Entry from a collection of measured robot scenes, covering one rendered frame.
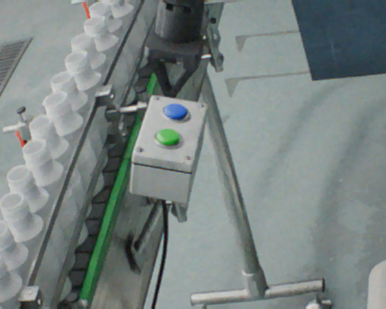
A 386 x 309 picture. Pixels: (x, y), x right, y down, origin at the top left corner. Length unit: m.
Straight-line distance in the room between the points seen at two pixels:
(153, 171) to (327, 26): 0.83
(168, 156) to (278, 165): 1.89
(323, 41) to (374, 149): 1.12
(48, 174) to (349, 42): 0.94
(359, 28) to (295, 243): 0.98
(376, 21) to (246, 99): 1.56
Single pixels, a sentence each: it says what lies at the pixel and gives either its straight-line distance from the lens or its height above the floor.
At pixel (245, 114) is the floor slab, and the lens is 3.52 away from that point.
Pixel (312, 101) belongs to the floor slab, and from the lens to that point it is 3.51.
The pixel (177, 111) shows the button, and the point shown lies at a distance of 1.43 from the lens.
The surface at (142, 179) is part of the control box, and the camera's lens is 1.39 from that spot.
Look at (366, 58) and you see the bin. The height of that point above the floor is 0.77.
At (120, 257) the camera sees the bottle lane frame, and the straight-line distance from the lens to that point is 1.51.
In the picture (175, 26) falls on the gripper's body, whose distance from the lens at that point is 1.26.
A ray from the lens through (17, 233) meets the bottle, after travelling 1.29.
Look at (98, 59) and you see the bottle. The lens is 1.62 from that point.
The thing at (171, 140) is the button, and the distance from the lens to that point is 1.38.
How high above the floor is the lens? 1.84
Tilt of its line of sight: 33 degrees down
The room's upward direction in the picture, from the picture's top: 17 degrees counter-clockwise
